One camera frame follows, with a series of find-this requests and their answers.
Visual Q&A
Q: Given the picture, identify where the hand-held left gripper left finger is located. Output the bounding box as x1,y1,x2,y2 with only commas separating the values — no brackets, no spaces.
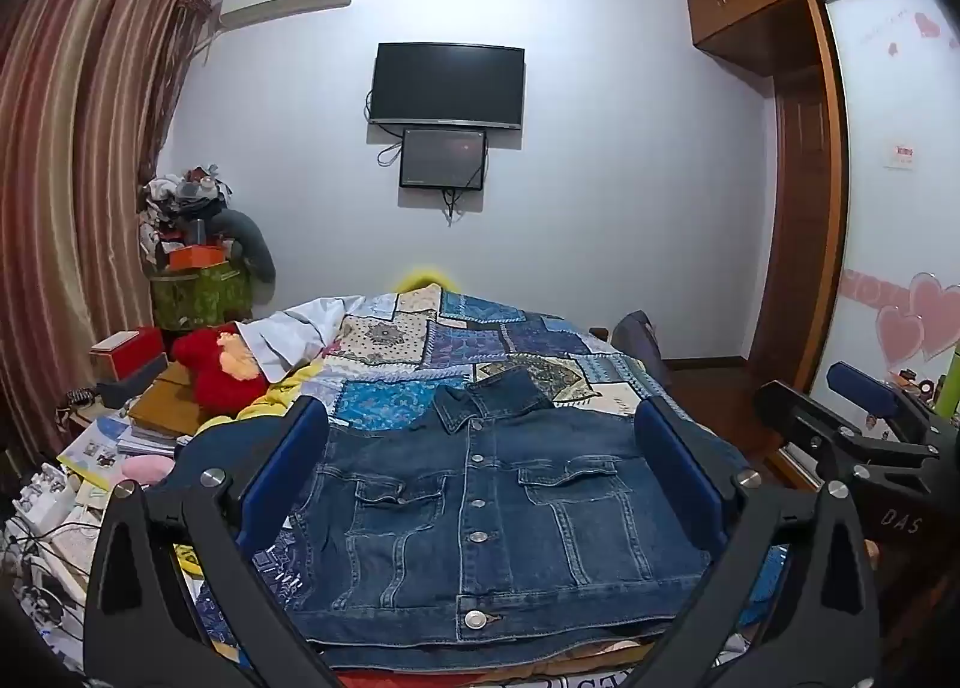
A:
84,395,340,688

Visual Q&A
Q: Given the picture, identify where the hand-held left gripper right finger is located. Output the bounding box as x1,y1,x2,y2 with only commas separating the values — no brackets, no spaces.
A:
621,397,883,688

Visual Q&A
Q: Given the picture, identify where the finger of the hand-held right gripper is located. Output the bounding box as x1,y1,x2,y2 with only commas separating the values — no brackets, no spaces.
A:
826,362,960,449
754,380,863,488

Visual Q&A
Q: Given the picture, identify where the blue denim jacket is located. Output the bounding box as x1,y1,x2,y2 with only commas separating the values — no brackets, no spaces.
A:
161,367,751,675

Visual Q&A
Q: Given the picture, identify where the grey bag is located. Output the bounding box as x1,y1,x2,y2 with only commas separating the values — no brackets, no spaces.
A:
611,310,666,380

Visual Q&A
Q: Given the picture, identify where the red plush toy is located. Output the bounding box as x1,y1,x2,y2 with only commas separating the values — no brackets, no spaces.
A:
172,326,271,409

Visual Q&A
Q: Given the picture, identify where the white cloth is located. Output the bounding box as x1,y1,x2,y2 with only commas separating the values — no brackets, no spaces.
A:
238,296,362,383

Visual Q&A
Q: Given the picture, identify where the pink soft item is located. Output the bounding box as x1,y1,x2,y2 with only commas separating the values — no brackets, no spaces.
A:
124,457,178,488

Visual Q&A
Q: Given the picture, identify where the brown cardboard sheet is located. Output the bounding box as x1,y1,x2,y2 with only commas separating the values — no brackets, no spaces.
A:
131,364,202,435

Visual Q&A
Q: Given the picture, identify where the stack of books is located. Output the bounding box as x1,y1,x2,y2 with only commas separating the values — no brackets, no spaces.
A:
56,406,197,503

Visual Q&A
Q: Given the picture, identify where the wooden room door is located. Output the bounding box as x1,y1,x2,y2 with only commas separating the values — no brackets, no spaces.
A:
748,68,830,375

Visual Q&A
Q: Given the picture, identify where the green storage box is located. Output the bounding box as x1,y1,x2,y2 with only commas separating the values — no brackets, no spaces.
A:
150,260,257,334

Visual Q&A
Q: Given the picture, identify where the red and white box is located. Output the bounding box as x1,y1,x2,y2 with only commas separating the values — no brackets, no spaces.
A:
90,328,167,383

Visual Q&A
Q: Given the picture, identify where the blue patchwork blanket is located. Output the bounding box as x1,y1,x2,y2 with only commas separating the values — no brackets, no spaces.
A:
191,286,796,688

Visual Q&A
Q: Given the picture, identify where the orange box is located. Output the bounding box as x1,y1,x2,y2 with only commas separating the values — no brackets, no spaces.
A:
169,245,228,274

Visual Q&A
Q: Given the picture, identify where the grey stuffed cushion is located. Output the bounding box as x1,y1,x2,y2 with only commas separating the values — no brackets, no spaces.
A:
212,210,277,282

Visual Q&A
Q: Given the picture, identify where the white power strip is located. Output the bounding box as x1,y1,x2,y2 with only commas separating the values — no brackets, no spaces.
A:
11,466,80,533

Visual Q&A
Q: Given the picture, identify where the pile of mixed clutter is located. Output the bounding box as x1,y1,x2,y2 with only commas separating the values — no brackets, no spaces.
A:
137,164,235,261

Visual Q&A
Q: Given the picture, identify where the striped brown curtain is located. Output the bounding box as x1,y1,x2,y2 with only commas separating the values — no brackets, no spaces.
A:
0,0,218,468

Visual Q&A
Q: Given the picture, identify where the tangle of cables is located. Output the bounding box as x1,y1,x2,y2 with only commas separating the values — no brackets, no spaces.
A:
0,523,95,640

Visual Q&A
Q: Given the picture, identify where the small black wall monitor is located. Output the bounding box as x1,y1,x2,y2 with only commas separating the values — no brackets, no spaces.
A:
399,127,490,190

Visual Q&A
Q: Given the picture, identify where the black wall television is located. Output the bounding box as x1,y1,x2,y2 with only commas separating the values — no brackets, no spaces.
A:
371,43,526,131

